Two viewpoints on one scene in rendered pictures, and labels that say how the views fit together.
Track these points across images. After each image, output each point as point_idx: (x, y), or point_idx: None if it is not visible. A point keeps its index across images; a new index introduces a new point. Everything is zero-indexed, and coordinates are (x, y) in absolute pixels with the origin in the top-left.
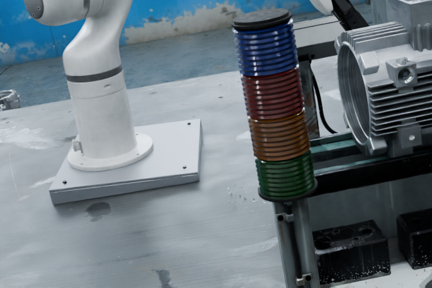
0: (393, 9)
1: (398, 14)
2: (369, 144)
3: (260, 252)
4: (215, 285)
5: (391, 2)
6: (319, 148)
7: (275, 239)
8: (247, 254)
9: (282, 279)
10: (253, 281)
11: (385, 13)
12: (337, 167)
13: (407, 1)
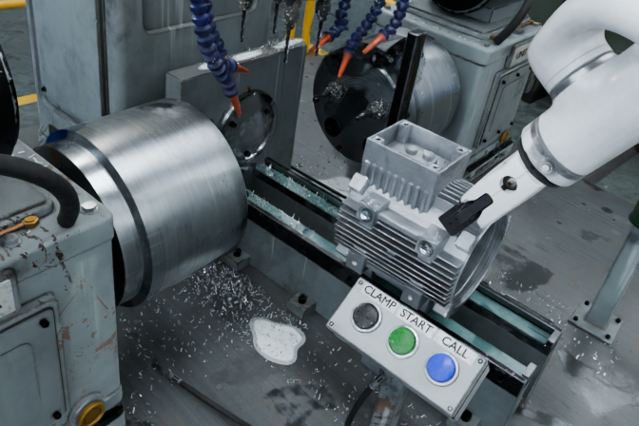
0: (446, 177)
1: (453, 174)
2: (488, 271)
3: (554, 416)
4: (617, 422)
5: (445, 173)
6: (477, 344)
7: (529, 416)
8: (566, 425)
9: (563, 377)
10: (585, 396)
11: (14, 396)
12: (498, 313)
13: (464, 153)
